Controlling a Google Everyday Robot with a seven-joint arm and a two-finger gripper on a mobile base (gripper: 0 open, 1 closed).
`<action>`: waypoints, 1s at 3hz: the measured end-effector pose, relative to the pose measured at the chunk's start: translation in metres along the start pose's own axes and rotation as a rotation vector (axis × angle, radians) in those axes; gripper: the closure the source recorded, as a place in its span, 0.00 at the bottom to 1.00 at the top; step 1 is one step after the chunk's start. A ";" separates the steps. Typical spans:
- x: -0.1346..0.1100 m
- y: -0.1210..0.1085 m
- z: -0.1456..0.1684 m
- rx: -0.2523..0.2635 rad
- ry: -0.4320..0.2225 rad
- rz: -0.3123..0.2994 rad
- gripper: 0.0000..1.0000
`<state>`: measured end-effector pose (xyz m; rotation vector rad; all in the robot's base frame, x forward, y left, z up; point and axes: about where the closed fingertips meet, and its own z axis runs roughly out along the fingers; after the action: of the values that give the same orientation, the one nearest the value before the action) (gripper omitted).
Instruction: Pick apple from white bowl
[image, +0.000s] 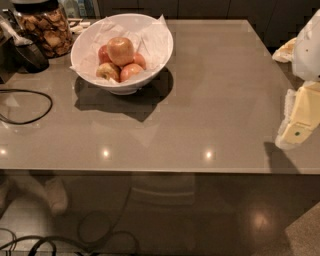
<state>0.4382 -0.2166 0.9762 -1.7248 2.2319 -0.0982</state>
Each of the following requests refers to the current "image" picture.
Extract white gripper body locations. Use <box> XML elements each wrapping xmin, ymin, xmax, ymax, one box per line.
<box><xmin>292</xmin><ymin>9</ymin><xmax>320</xmax><ymax>82</ymax></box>

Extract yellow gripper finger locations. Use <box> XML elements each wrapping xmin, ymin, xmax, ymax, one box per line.
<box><xmin>275</xmin><ymin>81</ymin><xmax>320</xmax><ymax>150</ymax></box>
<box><xmin>272</xmin><ymin>38</ymin><xmax>296</xmax><ymax>63</ymax></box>

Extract black appliance with silver handle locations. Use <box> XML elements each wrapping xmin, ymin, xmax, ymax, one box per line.
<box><xmin>0</xmin><ymin>9</ymin><xmax>49</xmax><ymax>74</ymax></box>

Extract white ceramic bowl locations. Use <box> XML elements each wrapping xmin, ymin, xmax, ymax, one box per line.
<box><xmin>70</xmin><ymin>13</ymin><xmax>175</xmax><ymax>96</ymax></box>

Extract black cables on floor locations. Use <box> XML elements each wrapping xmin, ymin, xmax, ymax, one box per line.
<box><xmin>0</xmin><ymin>186</ymin><xmax>141</xmax><ymax>256</ymax></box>

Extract back right red apple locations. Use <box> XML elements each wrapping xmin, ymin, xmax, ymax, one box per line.
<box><xmin>133</xmin><ymin>52</ymin><xmax>146</xmax><ymax>69</ymax></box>

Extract back left red apple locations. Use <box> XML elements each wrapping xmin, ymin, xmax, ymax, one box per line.
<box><xmin>98</xmin><ymin>45</ymin><xmax>110</xmax><ymax>64</ymax></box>

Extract front left yellowish apple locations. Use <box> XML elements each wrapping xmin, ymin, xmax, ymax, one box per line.
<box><xmin>96</xmin><ymin>62</ymin><xmax>120</xmax><ymax>82</ymax></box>

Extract front right red apple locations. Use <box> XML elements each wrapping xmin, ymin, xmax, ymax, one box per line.
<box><xmin>120</xmin><ymin>63</ymin><xmax>143</xmax><ymax>82</ymax></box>

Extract small white items behind bowl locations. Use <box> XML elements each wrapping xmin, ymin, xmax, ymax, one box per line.
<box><xmin>68</xmin><ymin>18</ymin><xmax>91</xmax><ymax>34</ymax></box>

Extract glass jar of chips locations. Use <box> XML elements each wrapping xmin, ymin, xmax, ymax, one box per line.
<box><xmin>11</xmin><ymin>0</ymin><xmax>73</xmax><ymax>58</ymax></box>

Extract black cable on table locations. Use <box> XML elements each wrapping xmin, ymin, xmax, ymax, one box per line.
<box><xmin>0</xmin><ymin>88</ymin><xmax>54</xmax><ymax>126</ymax></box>

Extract large top red apple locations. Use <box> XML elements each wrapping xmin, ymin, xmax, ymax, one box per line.
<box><xmin>107</xmin><ymin>37</ymin><xmax>134</xmax><ymax>67</ymax></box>

